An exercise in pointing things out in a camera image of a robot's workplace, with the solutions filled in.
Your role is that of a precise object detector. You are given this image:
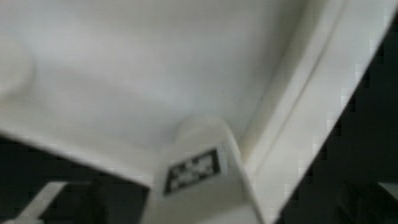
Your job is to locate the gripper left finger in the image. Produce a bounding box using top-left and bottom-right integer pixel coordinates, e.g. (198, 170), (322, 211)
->
(6, 180), (96, 224)

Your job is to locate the white table leg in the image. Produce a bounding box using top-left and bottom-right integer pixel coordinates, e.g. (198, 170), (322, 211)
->
(141, 116), (265, 224)

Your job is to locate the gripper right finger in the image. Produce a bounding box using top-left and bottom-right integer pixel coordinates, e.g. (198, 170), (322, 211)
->
(336, 181), (398, 224)

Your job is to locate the white square tabletop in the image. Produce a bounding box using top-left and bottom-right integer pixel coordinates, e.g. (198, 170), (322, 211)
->
(0, 0), (398, 224)

